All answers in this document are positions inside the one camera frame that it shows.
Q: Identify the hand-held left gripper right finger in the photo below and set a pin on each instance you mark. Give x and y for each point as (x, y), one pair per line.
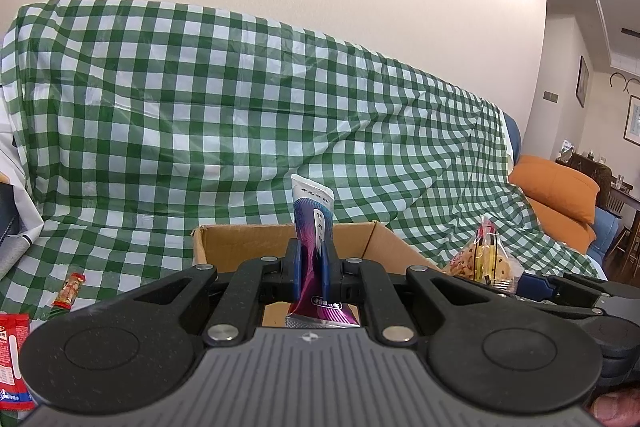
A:
(326, 269)

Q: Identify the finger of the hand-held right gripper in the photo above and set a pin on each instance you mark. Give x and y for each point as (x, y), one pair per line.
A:
(537, 288)

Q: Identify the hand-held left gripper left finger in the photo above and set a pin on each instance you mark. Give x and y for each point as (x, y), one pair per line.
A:
(296, 267)

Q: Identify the purple white toothpaste tube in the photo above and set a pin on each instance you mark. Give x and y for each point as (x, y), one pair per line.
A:
(312, 227)

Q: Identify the cardboard box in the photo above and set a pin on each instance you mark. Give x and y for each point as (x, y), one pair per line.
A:
(240, 247)

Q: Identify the clear bag of biscuits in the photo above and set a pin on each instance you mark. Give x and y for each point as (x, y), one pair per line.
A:
(480, 259)

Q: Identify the person's right hand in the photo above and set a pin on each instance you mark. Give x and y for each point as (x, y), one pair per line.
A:
(617, 409)

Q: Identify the flat orange cushion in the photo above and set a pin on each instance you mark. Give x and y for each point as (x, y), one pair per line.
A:
(565, 227)

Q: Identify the large orange cushion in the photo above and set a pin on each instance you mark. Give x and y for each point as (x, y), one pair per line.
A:
(555, 184)

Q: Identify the wooden dining chair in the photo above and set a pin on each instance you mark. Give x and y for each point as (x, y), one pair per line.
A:
(625, 202)

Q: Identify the green checkered cloth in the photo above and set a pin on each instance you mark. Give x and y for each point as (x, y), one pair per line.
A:
(200, 107)

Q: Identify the light framed picture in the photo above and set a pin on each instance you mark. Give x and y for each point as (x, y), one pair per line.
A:
(634, 119)

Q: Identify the small dark framed picture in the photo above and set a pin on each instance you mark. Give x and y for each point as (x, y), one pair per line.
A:
(582, 82)

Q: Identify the small red orange snack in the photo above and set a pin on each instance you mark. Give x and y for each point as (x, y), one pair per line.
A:
(70, 291)

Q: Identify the white plastic bag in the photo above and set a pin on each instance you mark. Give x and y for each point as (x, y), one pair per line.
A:
(20, 167)

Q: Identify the red snack packet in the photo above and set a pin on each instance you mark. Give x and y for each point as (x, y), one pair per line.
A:
(12, 362)

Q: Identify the wall switch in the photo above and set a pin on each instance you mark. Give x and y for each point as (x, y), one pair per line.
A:
(551, 96)

